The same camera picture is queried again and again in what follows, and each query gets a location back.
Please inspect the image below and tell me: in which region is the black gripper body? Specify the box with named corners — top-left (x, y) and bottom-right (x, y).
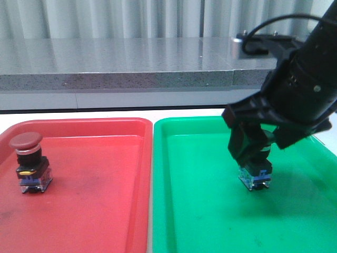
top-left (222, 50), bottom-right (336, 149)

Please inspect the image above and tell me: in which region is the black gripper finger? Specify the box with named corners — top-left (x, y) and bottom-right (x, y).
top-left (228, 122), bottom-right (269, 167)

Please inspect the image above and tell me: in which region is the green mushroom push button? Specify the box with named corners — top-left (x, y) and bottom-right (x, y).
top-left (239, 130), bottom-right (274, 191)

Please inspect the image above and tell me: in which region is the red mushroom push button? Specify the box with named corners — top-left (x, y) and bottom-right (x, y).
top-left (9, 132), bottom-right (53, 193)

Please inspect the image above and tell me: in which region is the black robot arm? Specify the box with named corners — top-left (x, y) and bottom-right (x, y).
top-left (222, 2), bottom-right (336, 166)

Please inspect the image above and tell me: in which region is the green plastic tray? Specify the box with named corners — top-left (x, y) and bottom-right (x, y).
top-left (153, 116), bottom-right (336, 252)

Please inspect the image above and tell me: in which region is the red plastic tray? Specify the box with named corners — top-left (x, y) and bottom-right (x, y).
top-left (1, 118), bottom-right (152, 252)

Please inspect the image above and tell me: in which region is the grey stone counter ledge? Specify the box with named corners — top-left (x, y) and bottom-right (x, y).
top-left (1, 37), bottom-right (276, 112)

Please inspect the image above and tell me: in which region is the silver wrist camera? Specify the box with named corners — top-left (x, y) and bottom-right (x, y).
top-left (230, 31), bottom-right (301, 59)

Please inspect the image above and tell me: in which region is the black camera cable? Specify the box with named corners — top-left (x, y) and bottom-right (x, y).
top-left (241, 13), bottom-right (322, 55)

